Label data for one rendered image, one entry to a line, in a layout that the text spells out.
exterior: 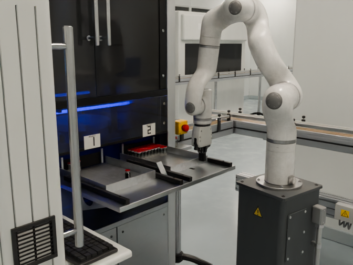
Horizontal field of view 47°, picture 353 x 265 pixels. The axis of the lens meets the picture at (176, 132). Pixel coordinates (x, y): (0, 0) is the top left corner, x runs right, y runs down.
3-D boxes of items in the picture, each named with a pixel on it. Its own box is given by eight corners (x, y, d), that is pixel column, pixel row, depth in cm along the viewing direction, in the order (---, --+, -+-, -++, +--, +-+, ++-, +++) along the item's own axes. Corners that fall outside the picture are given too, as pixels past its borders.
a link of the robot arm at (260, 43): (271, 118, 164) (284, 112, 178) (299, 107, 157) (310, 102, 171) (224, 4, 166) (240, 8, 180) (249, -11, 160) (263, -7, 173)
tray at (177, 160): (120, 160, 201) (120, 153, 200) (157, 150, 219) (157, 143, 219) (170, 174, 178) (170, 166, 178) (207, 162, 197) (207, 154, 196)
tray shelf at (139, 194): (48, 182, 174) (47, 177, 174) (163, 151, 224) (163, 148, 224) (120, 212, 142) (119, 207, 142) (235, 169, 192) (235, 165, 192)
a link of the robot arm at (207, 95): (205, 120, 181) (214, 116, 188) (205, 90, 178) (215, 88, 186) (188, 118, 185) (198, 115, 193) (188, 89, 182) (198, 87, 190)
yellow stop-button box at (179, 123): (169, 133, 224) (169, 120, 222) (178, 131, 229) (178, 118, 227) (179, 135, 219) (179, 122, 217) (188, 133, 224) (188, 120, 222)
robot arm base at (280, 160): (311, 184, 171) (314, 141, 167) (282, 194, 160) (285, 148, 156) (275, 173, 186) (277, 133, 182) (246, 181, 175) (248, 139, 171)
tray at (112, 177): (58, 175, 177) (57, 167, 176) (105, 162, 196) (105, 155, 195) (106, 194, 155) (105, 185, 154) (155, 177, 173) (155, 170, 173)
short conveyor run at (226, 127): (163, 153, 226) (163, 125, 223) (144, 149, 237) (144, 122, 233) (235, 134, 276) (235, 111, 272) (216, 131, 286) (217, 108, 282)
